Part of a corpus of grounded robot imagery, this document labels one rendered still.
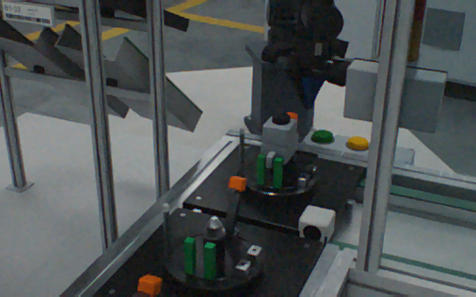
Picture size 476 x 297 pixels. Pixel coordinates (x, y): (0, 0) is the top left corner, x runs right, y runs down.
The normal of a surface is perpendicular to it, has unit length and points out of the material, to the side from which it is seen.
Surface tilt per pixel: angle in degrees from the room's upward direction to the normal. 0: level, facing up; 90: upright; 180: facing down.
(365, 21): 90
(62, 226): 0
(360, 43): 90
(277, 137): 90
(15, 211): 0
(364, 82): 90
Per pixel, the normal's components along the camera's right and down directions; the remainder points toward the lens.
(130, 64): 0.84, 0.25
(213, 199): 0.01, -0.89
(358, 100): -0.39, 0.41
